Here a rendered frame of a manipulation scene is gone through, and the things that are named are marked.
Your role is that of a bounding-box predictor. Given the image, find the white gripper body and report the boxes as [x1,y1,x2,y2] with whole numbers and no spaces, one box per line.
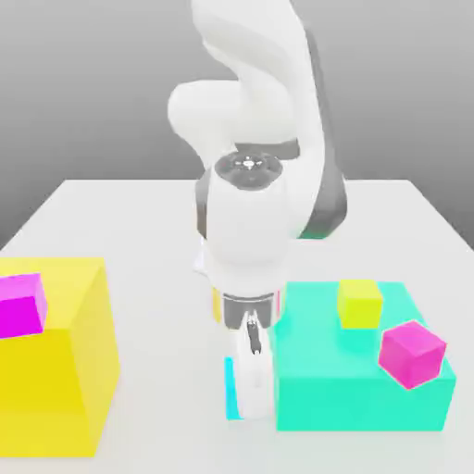
[233,326,276,420]

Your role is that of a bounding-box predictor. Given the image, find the small cyan cube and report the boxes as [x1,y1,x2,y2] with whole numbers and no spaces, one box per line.
[224,356,244,421]

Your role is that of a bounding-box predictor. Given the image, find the small yellow-green cube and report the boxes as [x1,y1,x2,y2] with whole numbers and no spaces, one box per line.
[337,279,384,330]

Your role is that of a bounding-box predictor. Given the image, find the small magenta cube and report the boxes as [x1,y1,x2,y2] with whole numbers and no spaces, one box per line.
[0,272,49,340]
[378,319,448,391]

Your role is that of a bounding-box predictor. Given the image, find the large turquoise box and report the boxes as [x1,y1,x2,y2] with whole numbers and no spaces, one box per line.
[275,281,457,433]

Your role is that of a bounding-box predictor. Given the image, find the large yellow box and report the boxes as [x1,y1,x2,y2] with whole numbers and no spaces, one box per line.
[0,256,120,459]

